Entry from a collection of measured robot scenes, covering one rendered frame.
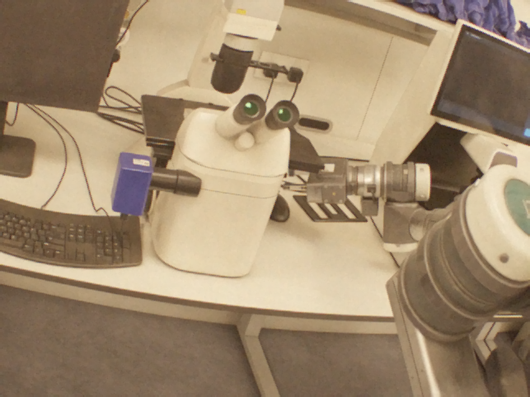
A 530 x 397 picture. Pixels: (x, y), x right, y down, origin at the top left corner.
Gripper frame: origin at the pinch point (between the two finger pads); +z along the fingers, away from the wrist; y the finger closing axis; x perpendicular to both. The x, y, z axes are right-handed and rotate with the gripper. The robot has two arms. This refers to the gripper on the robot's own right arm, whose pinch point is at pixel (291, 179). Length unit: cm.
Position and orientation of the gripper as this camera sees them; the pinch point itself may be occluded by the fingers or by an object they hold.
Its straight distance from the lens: 163.2
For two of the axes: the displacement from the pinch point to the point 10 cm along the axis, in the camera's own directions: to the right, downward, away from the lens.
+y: 1.4, -4.2, 9.0
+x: -0.4, -9.1, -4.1
